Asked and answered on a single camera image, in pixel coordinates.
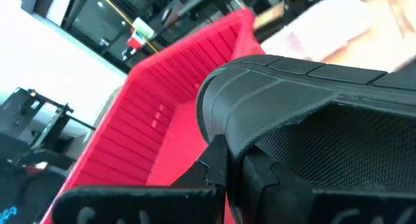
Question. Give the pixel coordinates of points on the black metal stand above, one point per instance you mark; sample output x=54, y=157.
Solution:
x=19, y=110

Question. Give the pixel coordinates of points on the red white bottle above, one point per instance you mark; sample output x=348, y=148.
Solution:
x=138, y=35

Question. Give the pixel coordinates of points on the red plastic bin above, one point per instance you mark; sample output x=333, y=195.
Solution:
x=139, y=120

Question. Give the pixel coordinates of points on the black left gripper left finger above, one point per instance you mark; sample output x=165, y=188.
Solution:
x=136, y=206

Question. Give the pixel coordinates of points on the black slide sandal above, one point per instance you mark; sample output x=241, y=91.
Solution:
x=260, y=97

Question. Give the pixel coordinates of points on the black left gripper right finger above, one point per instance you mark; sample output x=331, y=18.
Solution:
x=325, y=207

